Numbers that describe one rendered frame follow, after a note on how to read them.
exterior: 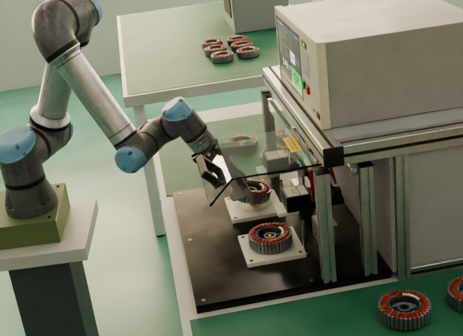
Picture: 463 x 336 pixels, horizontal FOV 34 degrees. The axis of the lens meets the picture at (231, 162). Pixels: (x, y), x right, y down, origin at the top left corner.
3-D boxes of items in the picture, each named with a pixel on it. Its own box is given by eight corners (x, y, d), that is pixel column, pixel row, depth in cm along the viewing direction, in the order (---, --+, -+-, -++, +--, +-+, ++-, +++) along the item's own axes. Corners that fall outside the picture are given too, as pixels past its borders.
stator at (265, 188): (233, 204, 208) (235, 192, 206) (228, 189, 218) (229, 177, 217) (273, 206, 210) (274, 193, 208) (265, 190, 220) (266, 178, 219)
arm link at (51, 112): (10, 153, 222) (41, -10, 190) (39, 131, 234) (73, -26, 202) (45, 172, 220) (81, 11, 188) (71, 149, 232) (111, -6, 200)
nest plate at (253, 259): (248, 268, 185) (247, 264, 185) (238, 239, 199) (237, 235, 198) (306, 257, 187) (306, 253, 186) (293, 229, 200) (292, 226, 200)
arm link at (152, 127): (122, 139, 203) (151, 124, 197) (141, 121, 212) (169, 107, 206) (138, 162, 205) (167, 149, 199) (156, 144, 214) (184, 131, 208)
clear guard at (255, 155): (209, 206, 166) (206, 182, 163) (197, 166, 188) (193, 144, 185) (351, 182, 169) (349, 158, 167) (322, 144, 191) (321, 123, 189)
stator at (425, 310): (416, 338, 156) (416, 323, 155) (369, 321, 163) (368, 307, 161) (439, 310, 164) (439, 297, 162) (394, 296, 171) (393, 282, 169)
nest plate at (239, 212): (232, 224, 207) (231, 219, 207) (224, 201, 221) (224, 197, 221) (285, 215, 209) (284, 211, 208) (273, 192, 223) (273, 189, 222)
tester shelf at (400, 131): (324, 169, 162) (322, 149, 160) (263, 82, 224) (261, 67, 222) (515, 136, 166) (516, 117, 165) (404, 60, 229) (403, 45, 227)
